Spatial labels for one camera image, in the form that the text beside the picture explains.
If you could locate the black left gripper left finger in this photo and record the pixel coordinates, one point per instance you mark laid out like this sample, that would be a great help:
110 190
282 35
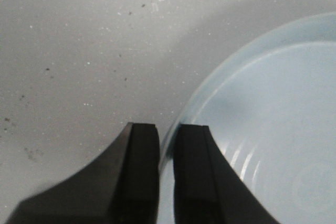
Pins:
121 185

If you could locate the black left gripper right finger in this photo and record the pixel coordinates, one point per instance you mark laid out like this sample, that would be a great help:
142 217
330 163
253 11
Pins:
207 189

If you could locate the light blue round plate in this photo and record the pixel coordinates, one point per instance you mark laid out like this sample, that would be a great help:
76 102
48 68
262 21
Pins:
270 108

